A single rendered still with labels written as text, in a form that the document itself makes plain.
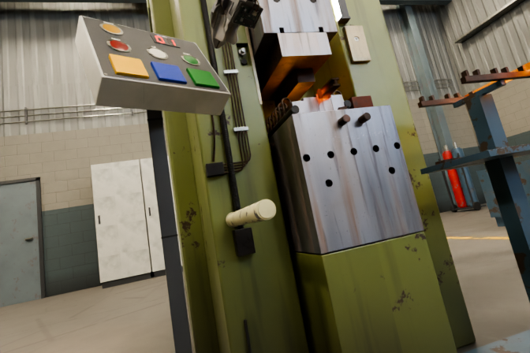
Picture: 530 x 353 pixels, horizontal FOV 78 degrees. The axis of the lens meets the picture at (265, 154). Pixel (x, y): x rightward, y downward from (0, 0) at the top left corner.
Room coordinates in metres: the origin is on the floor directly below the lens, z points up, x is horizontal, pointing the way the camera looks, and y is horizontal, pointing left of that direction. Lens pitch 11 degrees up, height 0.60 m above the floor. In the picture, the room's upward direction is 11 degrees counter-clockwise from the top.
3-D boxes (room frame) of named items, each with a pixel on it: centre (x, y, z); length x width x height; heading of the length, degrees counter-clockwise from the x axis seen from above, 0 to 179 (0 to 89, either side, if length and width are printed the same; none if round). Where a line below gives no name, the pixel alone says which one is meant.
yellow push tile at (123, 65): (0.72, 0.28, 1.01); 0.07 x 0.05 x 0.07; 132
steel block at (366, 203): (1.35, -0.21, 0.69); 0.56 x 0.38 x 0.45; 17
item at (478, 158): (1.16, -0.80, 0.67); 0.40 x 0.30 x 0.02; 105
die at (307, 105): (1.32, -0.16, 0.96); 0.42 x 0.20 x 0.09; 17
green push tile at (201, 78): (0.85, 0.13, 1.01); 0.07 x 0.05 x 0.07; 132
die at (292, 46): (1.32, -0.16, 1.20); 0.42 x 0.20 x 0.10; 17
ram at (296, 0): (1.34, -0.20, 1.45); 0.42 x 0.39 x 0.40; 17
